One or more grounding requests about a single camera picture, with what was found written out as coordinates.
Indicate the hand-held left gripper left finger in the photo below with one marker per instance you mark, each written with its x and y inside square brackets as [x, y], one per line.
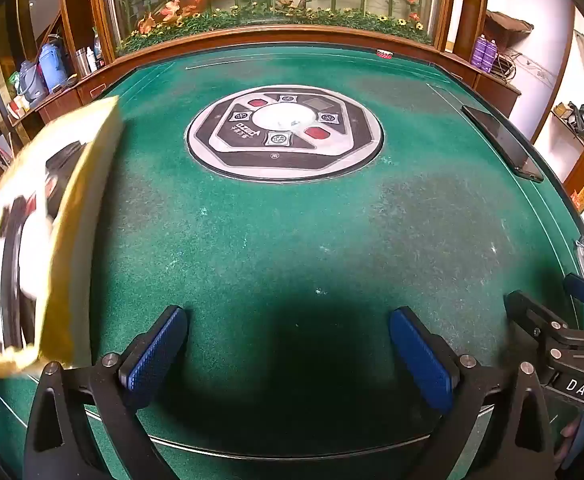
[154, 355]

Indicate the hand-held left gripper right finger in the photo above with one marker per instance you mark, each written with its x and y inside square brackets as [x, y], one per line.
[422, 360]

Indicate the yellow storage box white lining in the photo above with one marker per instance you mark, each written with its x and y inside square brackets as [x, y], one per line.
[87, 200]

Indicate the person's right hand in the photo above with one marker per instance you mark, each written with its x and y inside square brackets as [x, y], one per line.
[569, 435]

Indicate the black smartphone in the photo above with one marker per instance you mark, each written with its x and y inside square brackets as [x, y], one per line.
[502, 142]

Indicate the black round holder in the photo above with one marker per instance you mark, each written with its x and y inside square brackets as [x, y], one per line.
[67, 165]

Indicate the round table control panel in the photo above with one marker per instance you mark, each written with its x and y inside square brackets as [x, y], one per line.
[272, 160]

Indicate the purple bottle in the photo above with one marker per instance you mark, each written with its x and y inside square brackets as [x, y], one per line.
[478, 52]
[491, 55]

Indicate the brown bag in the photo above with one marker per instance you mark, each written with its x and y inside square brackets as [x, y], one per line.
[509, 27]

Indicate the grey blue thermos jug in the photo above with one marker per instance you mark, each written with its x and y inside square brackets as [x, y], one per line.
[32, 85]

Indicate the small red white object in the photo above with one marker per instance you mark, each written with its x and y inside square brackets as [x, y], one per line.
[384, 53]

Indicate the steel cup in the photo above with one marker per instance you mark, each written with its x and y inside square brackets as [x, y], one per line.
[82, 62]

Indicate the green bottle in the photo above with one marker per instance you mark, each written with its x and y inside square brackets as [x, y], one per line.
[98, 50]

